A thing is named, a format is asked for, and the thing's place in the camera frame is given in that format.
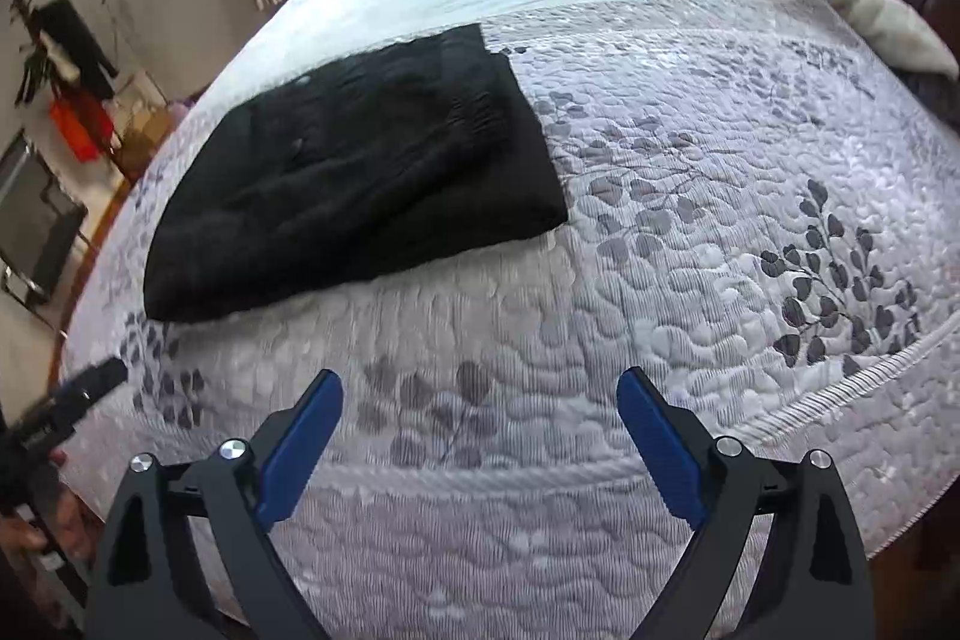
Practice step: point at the white fluffy pillow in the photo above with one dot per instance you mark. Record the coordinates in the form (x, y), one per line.
(892, 33)

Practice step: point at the black metal-framed chair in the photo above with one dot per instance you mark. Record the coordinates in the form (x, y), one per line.
(37, 212)

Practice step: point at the black pants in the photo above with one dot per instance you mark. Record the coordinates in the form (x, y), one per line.
(360, 183)

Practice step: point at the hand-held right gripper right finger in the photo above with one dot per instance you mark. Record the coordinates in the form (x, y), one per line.
(660, 452)

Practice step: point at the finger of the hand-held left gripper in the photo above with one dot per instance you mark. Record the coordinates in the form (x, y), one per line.
(94, 381)

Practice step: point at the grey quilted leaf-print mattress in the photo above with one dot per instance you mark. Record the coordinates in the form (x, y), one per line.
(675, 310)

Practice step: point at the black hanging garment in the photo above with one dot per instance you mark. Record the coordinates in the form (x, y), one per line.
(75, 48)

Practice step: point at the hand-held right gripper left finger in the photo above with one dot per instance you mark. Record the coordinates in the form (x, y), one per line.
(300, 445)

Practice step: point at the red bag on rack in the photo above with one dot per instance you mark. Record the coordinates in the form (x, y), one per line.
(79, 130)

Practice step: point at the person's left hand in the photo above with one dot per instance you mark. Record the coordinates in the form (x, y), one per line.
(71, 520)

